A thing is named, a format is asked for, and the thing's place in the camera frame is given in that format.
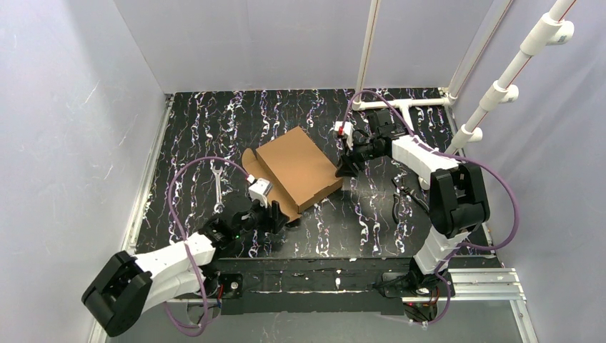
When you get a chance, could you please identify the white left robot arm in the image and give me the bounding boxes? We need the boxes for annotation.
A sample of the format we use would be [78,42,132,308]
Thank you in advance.
[81,200,290,337]

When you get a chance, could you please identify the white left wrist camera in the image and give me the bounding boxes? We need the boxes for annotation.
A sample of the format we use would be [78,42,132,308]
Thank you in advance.
[248,178,273,207]

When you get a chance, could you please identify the black handled pliers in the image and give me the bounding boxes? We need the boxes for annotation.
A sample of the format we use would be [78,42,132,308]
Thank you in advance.
[392,187,429,225]

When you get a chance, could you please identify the silver open-end wrench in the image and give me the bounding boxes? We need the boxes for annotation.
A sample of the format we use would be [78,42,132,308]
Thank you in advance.
[212,166,224,214]

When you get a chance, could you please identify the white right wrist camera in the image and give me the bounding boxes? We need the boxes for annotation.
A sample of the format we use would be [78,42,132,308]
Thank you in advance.
[332,121,354,145]

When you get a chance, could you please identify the brown cardboard box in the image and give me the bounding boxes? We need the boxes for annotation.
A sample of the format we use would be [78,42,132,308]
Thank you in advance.
[241,126,343,222]

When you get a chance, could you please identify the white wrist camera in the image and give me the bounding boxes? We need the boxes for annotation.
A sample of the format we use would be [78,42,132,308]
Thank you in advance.
[332,121,354,145]
[248,178,273,207]

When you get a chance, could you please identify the white PVC pipe frame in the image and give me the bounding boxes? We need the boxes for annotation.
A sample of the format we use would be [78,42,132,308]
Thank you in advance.
[352,0,514,112]

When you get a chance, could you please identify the white PVC camera pole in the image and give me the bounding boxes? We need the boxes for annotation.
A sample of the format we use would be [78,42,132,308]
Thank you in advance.
[446,0,575,154]

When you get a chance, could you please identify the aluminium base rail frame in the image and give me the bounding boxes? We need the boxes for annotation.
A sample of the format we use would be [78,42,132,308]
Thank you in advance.
[208,255,526,320]

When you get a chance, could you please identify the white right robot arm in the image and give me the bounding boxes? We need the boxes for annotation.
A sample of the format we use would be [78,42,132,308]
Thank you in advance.
[333,110,490,276]

